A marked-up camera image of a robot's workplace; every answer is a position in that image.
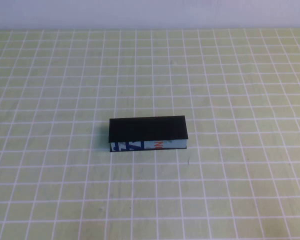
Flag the black glasses case printed sides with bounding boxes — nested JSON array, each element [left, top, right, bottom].
[[106, 115, 190, 153]]

